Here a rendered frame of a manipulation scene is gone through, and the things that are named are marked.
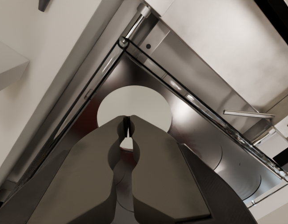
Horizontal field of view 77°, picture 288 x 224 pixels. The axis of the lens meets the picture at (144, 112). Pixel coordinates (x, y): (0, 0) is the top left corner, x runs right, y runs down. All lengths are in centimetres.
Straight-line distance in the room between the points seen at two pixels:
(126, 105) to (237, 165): 21
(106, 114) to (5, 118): 11
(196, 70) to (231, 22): 9
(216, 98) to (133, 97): 17
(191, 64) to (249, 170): 20
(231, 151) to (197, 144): 6
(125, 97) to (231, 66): 14
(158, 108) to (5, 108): 16
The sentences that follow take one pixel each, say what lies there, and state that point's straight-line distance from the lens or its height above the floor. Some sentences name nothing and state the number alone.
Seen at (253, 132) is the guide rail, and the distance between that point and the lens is 41.
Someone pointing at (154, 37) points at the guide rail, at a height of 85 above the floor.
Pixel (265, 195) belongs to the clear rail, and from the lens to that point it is 43.
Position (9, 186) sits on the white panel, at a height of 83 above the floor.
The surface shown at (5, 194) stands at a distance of 48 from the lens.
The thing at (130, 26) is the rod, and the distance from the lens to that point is 21.
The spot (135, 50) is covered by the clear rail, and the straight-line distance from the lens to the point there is 21.
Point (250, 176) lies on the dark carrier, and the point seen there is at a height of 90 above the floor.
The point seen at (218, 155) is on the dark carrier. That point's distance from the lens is 31.
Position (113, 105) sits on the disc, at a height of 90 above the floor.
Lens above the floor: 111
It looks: 61 degrees down
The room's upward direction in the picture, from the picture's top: 174 degrees clockwise
